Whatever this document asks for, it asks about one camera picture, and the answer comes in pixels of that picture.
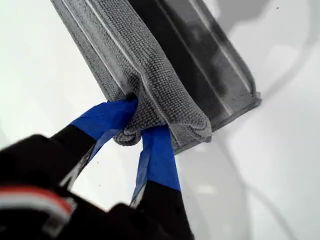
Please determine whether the grey striped towel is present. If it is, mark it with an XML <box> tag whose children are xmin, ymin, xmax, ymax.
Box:
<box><xmin>49</xmin><ymin>0</ymin><xmax>263</xmax><ymax>155</ymax></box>

